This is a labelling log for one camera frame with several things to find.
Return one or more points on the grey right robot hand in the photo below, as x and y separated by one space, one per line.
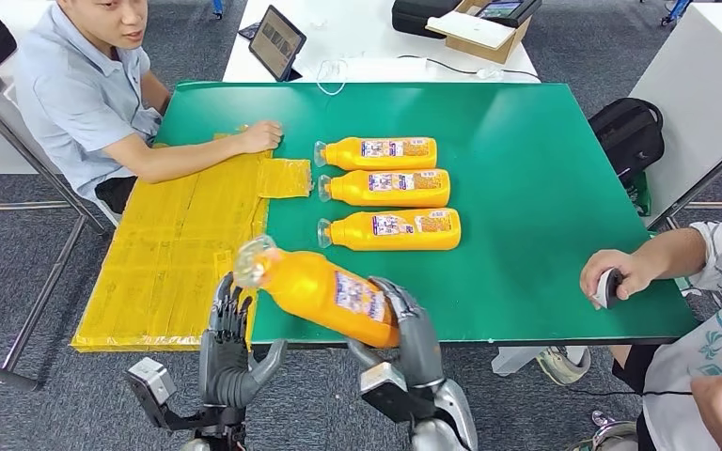
420 348

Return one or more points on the person's right hand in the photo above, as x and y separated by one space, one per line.
261 137
629 271

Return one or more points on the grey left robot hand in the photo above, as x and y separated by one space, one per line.
224 373

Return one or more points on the white black handheld controller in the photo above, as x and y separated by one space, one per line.
607 289

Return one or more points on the orange detergent bottle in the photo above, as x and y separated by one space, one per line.
355 191
305 286
348 157
355 233

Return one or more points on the pale green plastic bag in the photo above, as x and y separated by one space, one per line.
687 286

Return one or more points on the green cloth bag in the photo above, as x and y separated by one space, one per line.
642 198

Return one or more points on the person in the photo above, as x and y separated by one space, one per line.
710 336
74 99

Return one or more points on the white table foot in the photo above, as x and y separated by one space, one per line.
513 361

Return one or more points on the black tablet on stand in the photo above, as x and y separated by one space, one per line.
277 42

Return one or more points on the dark phone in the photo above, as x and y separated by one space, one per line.
250 30

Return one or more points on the large yellow taped cardboard mat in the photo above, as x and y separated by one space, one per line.
168 261

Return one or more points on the black backpack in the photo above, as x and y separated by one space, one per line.
626 136

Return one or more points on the white desk with metal legs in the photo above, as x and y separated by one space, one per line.
697 93

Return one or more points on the black zip case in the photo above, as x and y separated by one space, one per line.
417 17

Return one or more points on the white flat sheet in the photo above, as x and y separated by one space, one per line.
470 30

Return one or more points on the white power adapter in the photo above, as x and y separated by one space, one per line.
488 73

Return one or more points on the brown cardboard box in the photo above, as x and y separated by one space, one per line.
492 55

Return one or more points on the black screen device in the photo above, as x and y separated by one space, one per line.
510 9

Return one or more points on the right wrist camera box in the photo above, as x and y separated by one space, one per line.
383 380

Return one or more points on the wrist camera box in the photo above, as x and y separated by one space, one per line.
383 380
152 380

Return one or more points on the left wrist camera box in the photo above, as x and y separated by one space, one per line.
152 380

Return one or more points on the blue frame piece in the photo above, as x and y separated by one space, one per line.
218 6
675 9

